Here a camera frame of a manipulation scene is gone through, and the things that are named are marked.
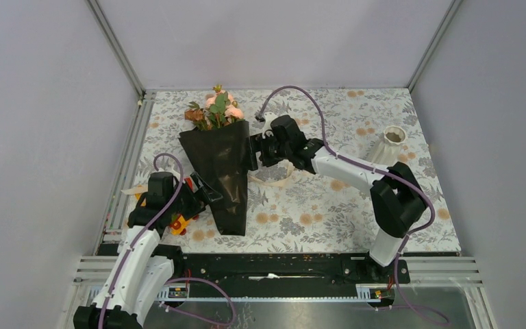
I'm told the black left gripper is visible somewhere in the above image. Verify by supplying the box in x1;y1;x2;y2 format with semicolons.
166;172;221;220

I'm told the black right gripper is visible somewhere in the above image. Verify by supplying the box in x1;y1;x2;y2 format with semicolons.
241;131;292;171

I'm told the black wrapping paper sheet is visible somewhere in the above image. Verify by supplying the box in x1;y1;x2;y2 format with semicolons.
179;121;250;236

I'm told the peach flower bouquet black wrap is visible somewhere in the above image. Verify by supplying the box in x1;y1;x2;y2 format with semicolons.
184;84;245;131

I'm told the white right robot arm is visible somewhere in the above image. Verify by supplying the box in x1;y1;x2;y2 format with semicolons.
250;113;429;282

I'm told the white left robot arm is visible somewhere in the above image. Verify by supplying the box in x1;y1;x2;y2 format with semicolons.
73;171;223;328

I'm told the white ribbed ceramic vase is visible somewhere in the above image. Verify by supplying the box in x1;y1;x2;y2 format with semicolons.
366;125;407;167

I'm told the orange toy block cart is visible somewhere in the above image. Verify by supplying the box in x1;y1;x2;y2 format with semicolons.
128;192;199;235

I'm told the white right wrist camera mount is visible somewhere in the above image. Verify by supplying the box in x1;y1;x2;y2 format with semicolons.
260;112;278;139

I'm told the aluminium frame rail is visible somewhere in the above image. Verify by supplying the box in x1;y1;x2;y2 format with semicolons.
85;0;146;99

